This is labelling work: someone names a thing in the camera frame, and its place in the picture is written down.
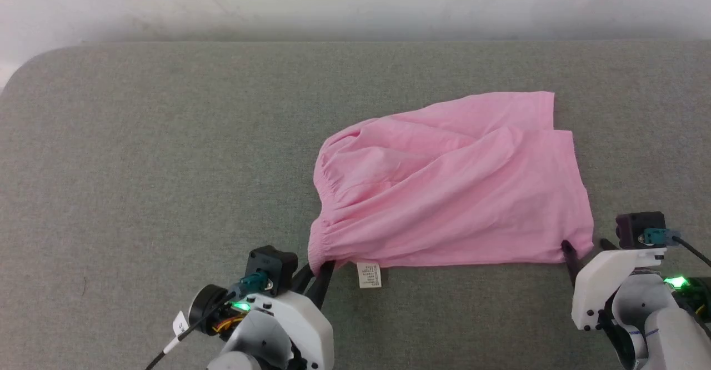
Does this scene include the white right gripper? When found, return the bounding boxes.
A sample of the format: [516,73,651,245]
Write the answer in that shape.
[560,238,667,331]

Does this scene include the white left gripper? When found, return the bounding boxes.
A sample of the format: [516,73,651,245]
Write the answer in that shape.
[222,259,337,370]

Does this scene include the pink cotton shorts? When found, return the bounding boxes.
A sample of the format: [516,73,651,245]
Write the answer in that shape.
[307,91,595,289]

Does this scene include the grey fabric sofa cushion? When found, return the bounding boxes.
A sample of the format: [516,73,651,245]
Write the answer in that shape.
[0,39,711,370]

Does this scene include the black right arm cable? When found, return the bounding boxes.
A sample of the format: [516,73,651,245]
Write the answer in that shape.
[644,228,711,268]

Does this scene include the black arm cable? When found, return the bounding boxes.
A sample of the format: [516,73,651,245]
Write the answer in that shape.
[145,272,274,370]
[644,228,711,268]

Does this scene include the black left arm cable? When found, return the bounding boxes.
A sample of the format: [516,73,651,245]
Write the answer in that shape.
[145,272,274,370]

